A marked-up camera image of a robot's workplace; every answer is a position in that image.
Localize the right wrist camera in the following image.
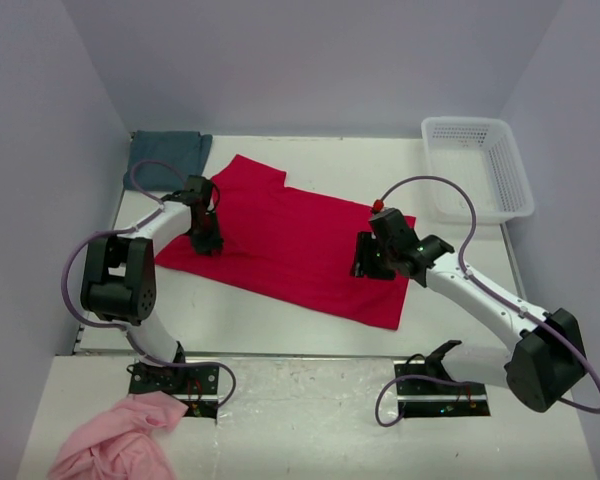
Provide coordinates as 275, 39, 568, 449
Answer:
369, 199, 418, 252

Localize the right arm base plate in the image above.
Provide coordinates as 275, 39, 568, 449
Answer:
396, 380, 491, 419

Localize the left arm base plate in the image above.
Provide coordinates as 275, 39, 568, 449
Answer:
126, 362, 220, 420

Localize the white plastic basket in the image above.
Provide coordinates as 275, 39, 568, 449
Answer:
421, 116, 535, 225

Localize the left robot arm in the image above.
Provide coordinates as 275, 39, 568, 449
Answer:
80, 176, 223, 368

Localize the pink t shirt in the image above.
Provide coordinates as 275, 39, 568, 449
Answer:
47, 392, 187, 479

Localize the folded grey-blue t shirt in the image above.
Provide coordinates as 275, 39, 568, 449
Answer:
123, 130, 213, 192

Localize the red t shirt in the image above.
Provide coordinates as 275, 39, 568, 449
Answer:
156, 155, 408, 331

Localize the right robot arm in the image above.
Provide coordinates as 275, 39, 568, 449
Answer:
350, 208, 586, 412

